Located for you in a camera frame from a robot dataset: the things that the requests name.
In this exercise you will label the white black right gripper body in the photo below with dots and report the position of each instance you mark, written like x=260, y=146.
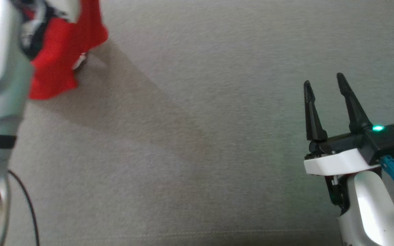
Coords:
x=337, y=160

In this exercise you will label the red shorts with white waistband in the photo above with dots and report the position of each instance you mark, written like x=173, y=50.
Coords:
x=58, y=54

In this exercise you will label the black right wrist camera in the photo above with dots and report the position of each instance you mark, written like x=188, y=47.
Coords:
x=390, y=140

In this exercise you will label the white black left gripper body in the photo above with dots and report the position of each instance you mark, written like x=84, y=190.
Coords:
x=38, y=30

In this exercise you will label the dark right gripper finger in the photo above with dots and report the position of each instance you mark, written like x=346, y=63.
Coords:
x=313, y=119
x=353, y=109

